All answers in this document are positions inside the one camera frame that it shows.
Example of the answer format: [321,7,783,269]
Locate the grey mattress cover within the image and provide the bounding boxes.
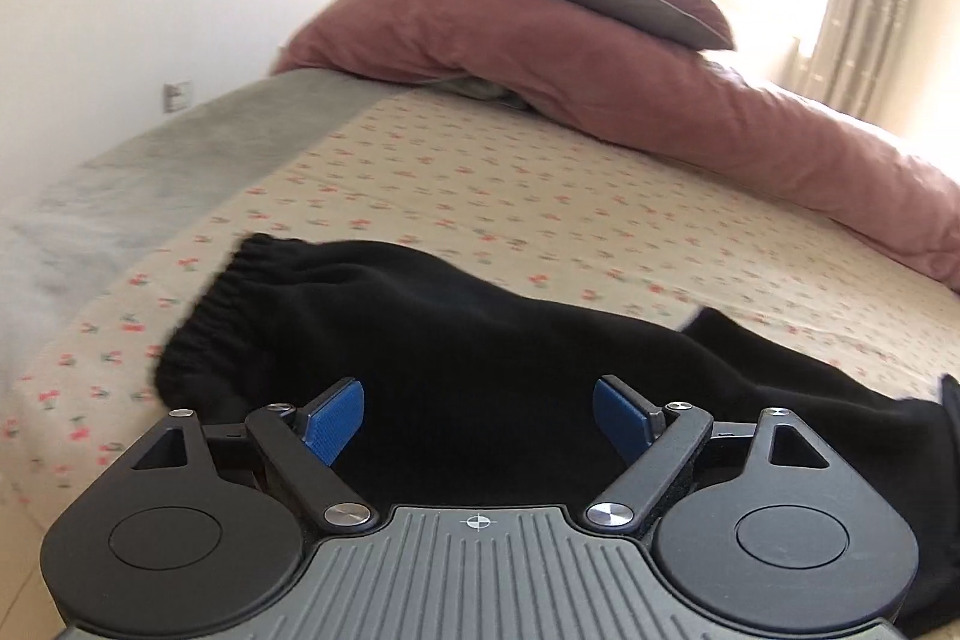
[2,70,398,362]

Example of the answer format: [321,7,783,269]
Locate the black pants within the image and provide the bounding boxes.
[155,234,958,637]

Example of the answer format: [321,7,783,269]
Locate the white wall socket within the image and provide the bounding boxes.
[163,80,194,113]

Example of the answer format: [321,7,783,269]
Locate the cherry print bed sheet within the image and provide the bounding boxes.
[2,91,958,523]

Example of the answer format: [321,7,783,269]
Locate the pink duvet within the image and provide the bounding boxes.
[274,0,958,287]

